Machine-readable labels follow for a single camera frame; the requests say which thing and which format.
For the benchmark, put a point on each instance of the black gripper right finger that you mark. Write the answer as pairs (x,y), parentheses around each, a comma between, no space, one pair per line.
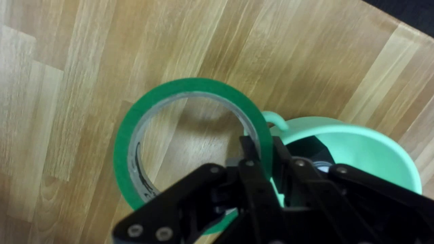
(285,156)

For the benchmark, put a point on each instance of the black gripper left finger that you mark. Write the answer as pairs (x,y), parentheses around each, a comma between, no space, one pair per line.
(248,149)

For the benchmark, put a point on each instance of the green masking tape roll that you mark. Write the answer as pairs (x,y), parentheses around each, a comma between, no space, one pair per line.
(129,136)

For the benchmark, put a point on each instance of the black can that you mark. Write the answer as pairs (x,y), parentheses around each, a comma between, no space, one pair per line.
(312,149)

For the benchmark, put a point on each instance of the light green plastic bowl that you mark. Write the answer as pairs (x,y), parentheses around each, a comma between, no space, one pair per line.
(370,153)

